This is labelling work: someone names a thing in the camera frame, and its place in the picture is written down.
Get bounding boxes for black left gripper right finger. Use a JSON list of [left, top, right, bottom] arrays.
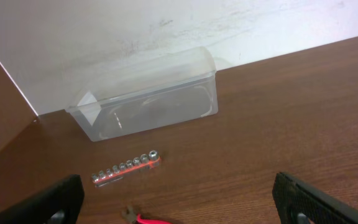
[[272, 172, 358, 224]]

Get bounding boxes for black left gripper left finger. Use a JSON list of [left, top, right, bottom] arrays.
[[0, 174, 85, 224]]

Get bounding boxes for red handled cutting pliers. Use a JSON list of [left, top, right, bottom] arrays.
[[121, 206, 171, 224]]

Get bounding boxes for clear plastic container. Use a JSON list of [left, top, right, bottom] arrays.
[[65, 47, 218, 142]]

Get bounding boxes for socket set on red rail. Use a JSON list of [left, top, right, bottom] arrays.
[[91, 150, 162, 187]]

